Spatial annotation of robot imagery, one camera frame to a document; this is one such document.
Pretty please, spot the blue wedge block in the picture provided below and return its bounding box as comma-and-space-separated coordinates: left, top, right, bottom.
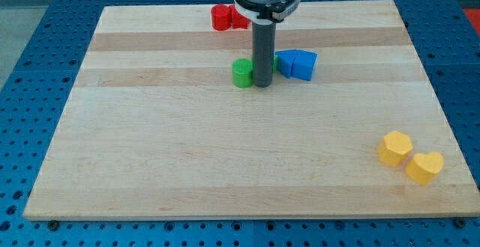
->
291, 50, 317, 81

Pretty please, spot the red cylinder block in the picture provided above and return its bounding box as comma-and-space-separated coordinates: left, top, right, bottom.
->
211, 5, 231, 31

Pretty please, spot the green cylinder block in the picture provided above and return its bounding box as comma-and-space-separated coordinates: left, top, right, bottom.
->
232, 59, 253, 88

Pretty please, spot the green block behind rod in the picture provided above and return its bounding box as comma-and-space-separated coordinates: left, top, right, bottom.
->
272, 54, 278, 73

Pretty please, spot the wooden board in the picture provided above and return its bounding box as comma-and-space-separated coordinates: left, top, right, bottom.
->
23, 0, 479, 221

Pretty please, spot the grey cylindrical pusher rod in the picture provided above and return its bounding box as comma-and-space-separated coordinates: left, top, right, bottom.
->
252, 23, 276, 88

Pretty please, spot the red star block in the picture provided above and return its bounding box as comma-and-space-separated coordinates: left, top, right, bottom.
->
229, 5, 251, 29

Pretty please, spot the yellow hexagon block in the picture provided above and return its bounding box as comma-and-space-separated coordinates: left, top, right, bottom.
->
377, 131, 413, 167

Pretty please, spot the blue cube block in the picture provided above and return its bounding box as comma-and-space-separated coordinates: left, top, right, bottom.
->
275, 50, 297, 79

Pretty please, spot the yellow heart block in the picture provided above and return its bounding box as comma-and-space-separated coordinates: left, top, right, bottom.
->
405, 152, 444, 185

